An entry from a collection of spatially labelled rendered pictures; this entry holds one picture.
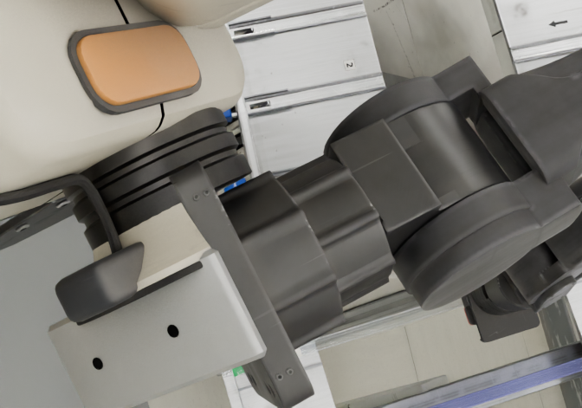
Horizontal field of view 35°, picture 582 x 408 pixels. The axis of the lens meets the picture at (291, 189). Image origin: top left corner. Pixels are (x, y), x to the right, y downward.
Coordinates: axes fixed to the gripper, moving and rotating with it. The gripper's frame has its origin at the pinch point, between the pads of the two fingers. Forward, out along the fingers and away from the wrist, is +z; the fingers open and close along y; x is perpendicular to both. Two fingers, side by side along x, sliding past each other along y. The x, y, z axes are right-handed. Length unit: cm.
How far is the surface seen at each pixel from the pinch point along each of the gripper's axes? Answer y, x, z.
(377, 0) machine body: 59, -16, 59
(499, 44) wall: 82, -89, 194
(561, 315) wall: -13, -76, 189
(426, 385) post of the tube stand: -8.6, 7.2, 8.2
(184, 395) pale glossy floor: -1, 41, 89
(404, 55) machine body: 48, -18, 61
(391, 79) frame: 41, -11, 47
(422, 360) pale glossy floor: -11, -20, 146
